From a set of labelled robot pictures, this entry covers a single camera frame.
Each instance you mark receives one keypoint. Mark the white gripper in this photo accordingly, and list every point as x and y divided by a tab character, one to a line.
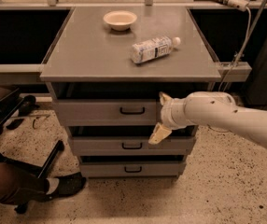
168	115

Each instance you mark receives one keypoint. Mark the grey top drawer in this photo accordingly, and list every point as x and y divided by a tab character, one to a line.
108	112

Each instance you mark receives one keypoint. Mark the grey drawer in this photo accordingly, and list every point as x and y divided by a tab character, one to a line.
133	169
108	112
129	146

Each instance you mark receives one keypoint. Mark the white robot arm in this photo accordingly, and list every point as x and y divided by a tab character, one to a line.
210	109

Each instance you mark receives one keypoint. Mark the grey bottom drawer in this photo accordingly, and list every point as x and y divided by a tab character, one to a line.
133	169

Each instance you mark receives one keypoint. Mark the grey drawer cabinet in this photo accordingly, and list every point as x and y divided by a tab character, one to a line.
93	62

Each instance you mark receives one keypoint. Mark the grey middle drawer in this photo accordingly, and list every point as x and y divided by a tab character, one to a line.
129	146

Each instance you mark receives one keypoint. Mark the plastic bottle with label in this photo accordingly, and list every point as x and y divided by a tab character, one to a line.
153	48

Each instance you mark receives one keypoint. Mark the beige bowl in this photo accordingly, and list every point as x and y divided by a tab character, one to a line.
120	20

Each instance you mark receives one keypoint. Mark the person's leg with shoe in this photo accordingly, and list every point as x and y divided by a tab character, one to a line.
18	186

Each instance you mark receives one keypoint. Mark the grey metal frame rail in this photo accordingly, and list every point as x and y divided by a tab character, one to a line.
21	74

